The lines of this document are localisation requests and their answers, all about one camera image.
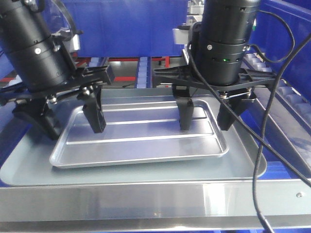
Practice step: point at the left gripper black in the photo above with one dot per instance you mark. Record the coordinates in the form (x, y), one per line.
(32, 106)

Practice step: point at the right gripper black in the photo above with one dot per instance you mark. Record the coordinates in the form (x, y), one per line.
(211, 80)

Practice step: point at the silver metal tray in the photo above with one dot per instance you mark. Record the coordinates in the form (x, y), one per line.
(139, 132)

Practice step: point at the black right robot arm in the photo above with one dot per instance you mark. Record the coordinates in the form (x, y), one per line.
(215, 54)

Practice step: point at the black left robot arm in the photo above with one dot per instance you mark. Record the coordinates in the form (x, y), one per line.
(31, 41)

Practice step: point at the blue bin right shelf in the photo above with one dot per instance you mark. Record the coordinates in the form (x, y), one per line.
(272, 38)

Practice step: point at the blue bin centre back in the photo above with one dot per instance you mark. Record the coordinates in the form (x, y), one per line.
(128, 28)

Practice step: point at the red floor frame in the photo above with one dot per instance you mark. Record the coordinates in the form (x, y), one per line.
(124, 69)

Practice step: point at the middle white roller rail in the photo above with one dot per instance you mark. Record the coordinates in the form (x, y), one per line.
(144, 73)

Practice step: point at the right steel divider rail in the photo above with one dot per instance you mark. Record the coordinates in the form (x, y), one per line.
(289, 135)

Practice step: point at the far right roller rail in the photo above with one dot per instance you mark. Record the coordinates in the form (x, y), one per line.
(295, 100)

